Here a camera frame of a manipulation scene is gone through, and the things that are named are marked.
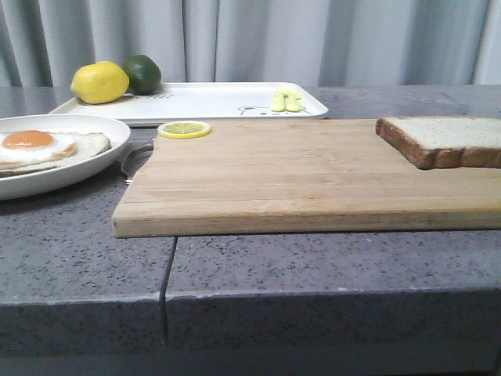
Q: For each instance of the metal cutting board handle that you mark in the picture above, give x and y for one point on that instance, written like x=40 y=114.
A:
x=127 y=168

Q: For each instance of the bottom bread slice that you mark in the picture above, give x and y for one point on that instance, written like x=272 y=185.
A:
x=88 y=146

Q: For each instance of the white bread slice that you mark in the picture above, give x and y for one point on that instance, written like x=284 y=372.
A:
x=444 y=142

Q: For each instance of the wooden cutting board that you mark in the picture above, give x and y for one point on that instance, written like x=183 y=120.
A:
x=298 y=176

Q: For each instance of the white round plate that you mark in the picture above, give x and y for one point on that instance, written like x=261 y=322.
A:
x=35 y=183

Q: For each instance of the fried egg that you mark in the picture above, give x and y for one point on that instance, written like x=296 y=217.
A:
x=33 y=146

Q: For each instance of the lemon slice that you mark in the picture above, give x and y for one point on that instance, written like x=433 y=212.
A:
x=184 y=129

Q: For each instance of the grey curtain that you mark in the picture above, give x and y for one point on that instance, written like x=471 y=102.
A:
x=312 y=43

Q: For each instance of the white rectangular tray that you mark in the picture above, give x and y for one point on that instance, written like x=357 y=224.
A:
x=200 y=101

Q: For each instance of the yellow lemon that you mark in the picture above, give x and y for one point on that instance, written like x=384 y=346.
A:
x=100 y=82

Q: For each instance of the green lime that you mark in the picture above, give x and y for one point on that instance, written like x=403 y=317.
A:
x=144 y=74

